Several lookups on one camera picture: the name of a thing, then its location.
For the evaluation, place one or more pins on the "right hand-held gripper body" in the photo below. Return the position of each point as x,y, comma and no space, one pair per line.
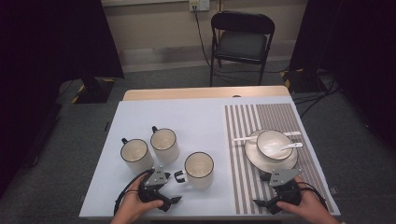
285,177

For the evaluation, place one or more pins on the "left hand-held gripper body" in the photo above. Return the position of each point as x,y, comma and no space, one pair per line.
155,179

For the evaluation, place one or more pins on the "white mug with black rim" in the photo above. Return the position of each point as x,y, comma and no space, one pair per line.
165,144
135,155
199,169

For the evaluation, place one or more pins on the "white chopstick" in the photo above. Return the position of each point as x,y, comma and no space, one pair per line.
246,138

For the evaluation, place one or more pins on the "person's left hand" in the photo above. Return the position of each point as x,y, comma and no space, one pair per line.
134,202

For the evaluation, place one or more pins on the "person's right hand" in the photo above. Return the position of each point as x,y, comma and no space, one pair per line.
306,207

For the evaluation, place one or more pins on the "white plate with dark rim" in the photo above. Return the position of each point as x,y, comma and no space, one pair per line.
253,155

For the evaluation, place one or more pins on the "white ceramic spoon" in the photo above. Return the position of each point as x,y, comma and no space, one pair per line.
291,145

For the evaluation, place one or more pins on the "white bowl with dark rim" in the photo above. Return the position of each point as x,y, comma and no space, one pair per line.
274,143

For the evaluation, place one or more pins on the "pale blue table cover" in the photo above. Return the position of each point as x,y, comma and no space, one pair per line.
186,124

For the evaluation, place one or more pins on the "brown striped placemat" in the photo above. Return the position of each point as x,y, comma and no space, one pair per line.
243,124

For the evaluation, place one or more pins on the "black stand base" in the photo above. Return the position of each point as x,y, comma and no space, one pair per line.
302,82
93,91

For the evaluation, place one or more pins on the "black folding chair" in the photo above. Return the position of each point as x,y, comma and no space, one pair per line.
241,46

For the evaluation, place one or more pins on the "black curtain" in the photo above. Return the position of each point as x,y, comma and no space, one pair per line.
46,62
351,62

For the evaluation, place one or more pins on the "white wall socket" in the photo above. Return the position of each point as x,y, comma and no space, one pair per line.
199,4

